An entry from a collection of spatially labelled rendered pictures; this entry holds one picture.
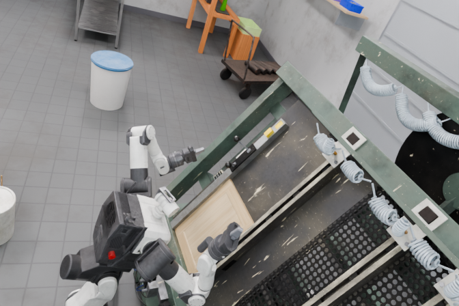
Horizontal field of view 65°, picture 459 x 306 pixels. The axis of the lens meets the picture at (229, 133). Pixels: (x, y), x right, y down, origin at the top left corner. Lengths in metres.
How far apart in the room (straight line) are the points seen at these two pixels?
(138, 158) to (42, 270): 1.55
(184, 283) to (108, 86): 3.29
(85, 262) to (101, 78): 3.03
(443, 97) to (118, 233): 1.65
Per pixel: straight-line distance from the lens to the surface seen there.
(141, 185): 1.86
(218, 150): 2.28
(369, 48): 2.37
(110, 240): 1.66
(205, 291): 1.77
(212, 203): 2.15
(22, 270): 3.19
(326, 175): 1.74
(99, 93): 4.72
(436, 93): 2.07
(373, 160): 1.65
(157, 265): 1.60
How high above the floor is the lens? 2.63
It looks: 32 degrees down
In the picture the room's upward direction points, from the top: 21 degrees clockwise
